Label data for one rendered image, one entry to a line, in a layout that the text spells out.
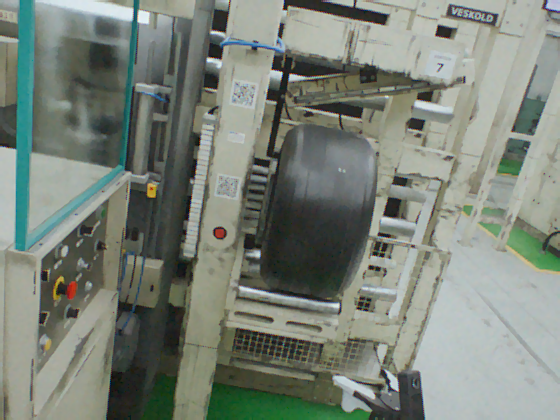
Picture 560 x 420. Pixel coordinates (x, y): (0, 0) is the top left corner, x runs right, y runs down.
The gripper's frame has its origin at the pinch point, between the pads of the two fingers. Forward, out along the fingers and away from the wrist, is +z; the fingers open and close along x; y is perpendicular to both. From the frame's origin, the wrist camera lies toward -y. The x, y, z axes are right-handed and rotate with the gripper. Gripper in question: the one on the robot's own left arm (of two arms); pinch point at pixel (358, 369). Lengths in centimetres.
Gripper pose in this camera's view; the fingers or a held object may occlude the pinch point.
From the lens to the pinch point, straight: 113.6
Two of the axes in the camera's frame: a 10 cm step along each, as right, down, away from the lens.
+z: -5.3, -3.8, 7.6
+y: -3.0, 9.2, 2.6
